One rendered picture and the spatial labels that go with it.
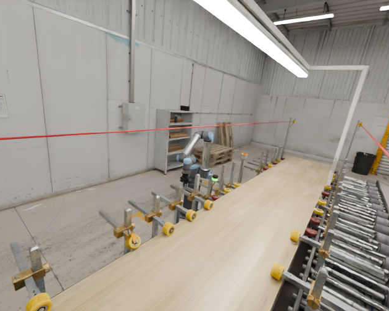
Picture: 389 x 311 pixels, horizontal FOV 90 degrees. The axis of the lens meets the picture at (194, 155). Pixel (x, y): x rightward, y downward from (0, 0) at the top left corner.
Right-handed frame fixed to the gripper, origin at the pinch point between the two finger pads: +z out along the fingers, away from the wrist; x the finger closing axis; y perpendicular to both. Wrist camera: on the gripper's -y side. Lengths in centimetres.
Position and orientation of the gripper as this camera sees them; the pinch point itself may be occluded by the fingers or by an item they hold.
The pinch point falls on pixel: (185, 189)
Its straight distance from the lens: 231.8
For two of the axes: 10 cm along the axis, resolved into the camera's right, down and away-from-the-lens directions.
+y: -7.6, -2.8, 5.9
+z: -1.2, 9.5, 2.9
